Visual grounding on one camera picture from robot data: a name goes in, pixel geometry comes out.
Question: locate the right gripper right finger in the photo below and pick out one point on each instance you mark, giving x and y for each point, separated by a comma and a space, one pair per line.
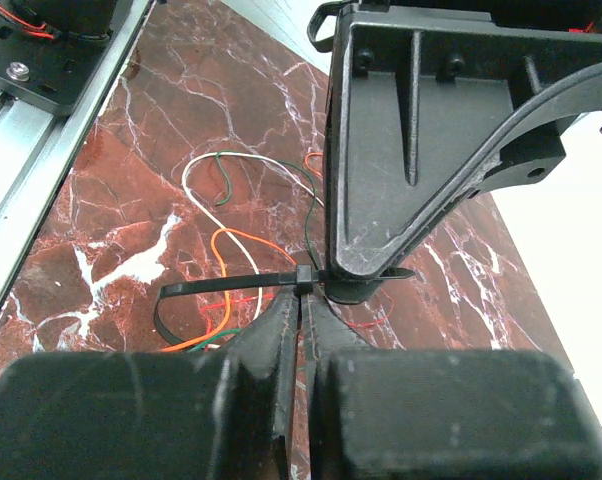
378, 413

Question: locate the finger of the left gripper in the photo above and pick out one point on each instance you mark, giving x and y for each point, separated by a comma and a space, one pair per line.
431, 104

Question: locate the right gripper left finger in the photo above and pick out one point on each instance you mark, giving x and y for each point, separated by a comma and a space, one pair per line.
223, 414

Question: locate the black zip tie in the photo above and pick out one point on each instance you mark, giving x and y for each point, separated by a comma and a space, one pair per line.
304, 274

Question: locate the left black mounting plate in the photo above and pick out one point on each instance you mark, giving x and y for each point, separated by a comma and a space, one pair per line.
52, 52

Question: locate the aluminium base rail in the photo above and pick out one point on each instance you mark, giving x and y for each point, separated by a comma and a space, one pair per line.
38, 148

